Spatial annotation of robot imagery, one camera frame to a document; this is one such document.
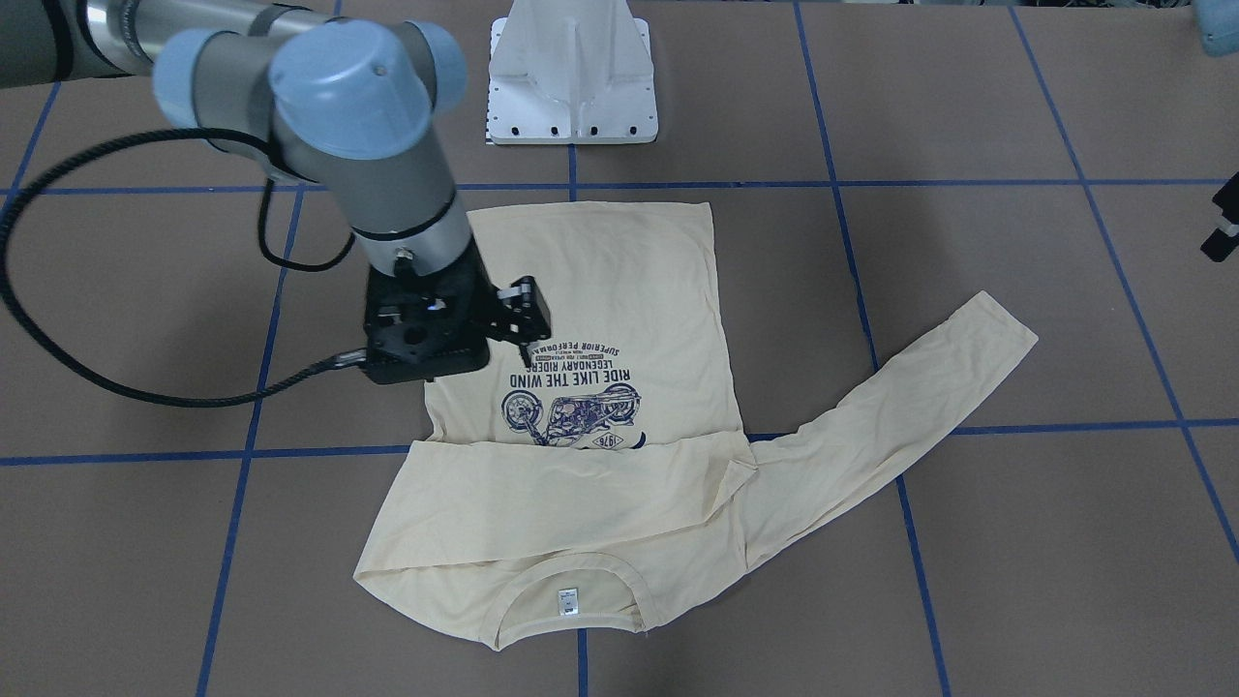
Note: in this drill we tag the beige long-sleeve printed shirt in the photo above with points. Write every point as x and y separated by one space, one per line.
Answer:
608 481

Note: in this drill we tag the white pedestal column base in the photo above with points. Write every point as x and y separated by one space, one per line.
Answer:
571 73

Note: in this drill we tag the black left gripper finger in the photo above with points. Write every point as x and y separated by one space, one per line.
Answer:
1223 241

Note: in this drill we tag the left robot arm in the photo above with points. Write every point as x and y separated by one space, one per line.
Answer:
1217 23

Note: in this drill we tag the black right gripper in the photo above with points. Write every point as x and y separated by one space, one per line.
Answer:
481 290

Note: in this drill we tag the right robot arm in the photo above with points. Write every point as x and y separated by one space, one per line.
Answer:
346 103

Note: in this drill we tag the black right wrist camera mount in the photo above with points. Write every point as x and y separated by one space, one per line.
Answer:
411 336

